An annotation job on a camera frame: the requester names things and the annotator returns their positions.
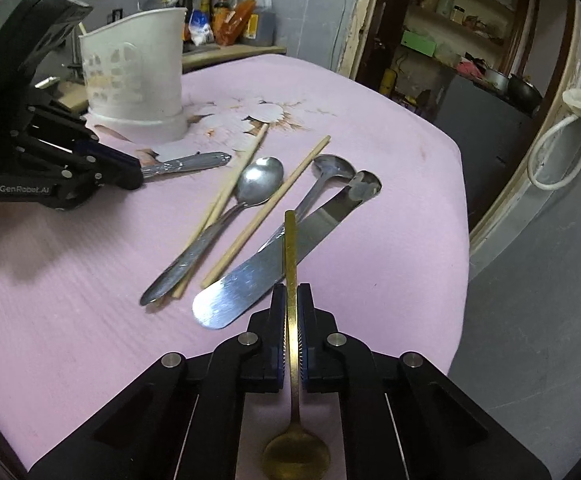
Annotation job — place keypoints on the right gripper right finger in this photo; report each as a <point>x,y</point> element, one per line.
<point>401,417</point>

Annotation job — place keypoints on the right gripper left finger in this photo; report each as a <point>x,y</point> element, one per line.
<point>181,418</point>

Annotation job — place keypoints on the gold spoon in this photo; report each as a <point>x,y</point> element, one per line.
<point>296,453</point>

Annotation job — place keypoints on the white plastic utensil caddy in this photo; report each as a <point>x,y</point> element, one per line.
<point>132,74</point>

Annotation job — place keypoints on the wooden chopstick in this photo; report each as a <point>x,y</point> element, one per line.
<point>261,215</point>
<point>218,204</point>

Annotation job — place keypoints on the silver fork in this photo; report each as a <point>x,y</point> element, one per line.
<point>187,164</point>

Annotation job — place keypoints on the large silver spoon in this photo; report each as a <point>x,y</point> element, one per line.
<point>256,184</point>

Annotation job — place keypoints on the silver butter knife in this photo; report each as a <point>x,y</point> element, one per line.
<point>221,303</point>

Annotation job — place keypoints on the white blue salt bag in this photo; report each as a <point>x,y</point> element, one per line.
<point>200,29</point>

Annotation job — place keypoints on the orange spice bag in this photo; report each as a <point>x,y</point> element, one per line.
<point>233,23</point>

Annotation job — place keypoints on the red label sauce bottle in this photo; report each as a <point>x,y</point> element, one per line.
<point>220,11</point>

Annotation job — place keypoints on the large vinegar jug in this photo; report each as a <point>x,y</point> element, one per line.
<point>260,29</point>

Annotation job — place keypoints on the grey cabinet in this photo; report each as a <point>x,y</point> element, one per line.
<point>492,136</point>

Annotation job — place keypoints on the dark cooking pot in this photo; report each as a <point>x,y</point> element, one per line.
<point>523,95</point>

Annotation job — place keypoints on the wooden storage shelves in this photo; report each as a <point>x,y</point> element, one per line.
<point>404,34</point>

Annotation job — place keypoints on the black wall outlet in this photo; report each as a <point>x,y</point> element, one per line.
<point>117,14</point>

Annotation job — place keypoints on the wooden door frame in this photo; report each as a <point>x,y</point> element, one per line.
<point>553,150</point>

